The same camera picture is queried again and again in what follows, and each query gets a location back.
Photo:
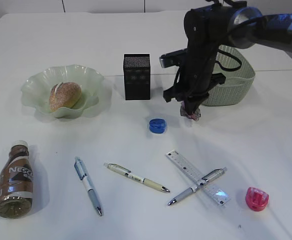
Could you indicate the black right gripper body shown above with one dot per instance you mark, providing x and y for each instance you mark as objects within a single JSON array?
[{"x": 195, "y": 77}]

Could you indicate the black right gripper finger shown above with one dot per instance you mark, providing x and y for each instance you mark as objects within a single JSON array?
[{"x": 192, "y": 103}]

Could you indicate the large paper ball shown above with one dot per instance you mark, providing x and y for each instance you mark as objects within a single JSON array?
[{"x": 194, "y": 116}]

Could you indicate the pink pencil sharpener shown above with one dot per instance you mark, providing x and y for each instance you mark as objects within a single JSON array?
[{"x": 256, "y": 199}]

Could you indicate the sugar coated bread roll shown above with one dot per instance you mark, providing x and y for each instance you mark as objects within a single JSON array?
[{"x": 64, "y": 94}]

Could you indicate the brown Nescafe coffee bottle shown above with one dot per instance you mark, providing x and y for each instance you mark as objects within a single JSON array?
[{"x": 16, "y": 182}]

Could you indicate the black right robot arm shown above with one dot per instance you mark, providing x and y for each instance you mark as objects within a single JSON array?
[{"x": 207, "y": 28}]

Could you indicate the blue pencil sharpener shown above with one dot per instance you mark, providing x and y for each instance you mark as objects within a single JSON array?
[{"x": 157, "y": 125}]

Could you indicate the green plastic basket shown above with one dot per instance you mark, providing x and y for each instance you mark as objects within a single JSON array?
[{"x": 238, "y": 79}]

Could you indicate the black mesh pen holder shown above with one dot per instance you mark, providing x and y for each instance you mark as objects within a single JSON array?
[{"x": 137, "y": 76}]

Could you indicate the grey clear pen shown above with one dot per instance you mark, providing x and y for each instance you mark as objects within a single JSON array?
[{"x": 205, "y": 184}]

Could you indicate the beige white pen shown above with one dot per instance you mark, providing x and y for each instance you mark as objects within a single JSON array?
[{"x": 130, "y": 175}]

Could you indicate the blue white pen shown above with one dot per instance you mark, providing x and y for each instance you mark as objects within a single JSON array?
[{"x": 84, "y": 176}]

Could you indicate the green wavy glass plate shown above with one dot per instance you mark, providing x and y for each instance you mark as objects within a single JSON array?
[{"x": 35, "y": 91}]

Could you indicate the clear plastic ruler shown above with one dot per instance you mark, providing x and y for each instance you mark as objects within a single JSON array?
[{"x": 185, "y": 166}]

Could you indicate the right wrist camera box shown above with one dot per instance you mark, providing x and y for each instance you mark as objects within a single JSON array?
[{"x": 175, "y": 58}]

